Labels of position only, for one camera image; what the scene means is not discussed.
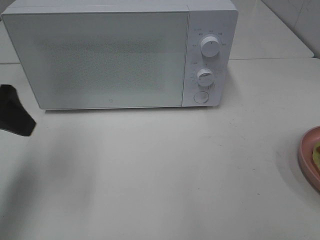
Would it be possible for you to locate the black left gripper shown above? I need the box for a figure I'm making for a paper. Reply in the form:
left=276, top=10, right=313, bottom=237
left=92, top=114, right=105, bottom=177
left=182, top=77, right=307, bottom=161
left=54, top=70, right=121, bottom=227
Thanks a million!
left=0, top=84, right=37, bottom=137

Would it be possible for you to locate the round white door button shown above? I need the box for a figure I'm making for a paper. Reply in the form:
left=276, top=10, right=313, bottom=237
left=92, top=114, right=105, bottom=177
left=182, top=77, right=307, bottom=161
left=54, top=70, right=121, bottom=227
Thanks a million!
left=193, top=91, right=209, bottom=104

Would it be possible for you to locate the white microwave knob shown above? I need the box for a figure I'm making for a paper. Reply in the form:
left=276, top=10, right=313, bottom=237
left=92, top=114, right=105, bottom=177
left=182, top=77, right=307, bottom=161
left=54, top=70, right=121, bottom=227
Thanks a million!
left=200, top=35, right=221, bottom=58
left=196, top=68, right=214, bottom=87

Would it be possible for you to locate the pink round plate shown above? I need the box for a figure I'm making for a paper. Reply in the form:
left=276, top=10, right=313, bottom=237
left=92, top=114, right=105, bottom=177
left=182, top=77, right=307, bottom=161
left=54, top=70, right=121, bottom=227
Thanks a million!
left=298, top=126, right=320, bottom=193

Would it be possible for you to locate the white bread sandwich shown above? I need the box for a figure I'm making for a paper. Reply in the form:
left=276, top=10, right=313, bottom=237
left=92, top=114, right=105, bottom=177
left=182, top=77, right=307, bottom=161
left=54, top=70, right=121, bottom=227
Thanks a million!
left=312, top=142, right=320, bottom=170

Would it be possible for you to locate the white microwave oven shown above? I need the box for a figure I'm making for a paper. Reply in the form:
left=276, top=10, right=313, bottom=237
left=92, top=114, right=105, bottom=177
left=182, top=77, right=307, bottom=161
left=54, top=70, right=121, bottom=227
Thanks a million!
left=1, top=0, right=238, bottom=110

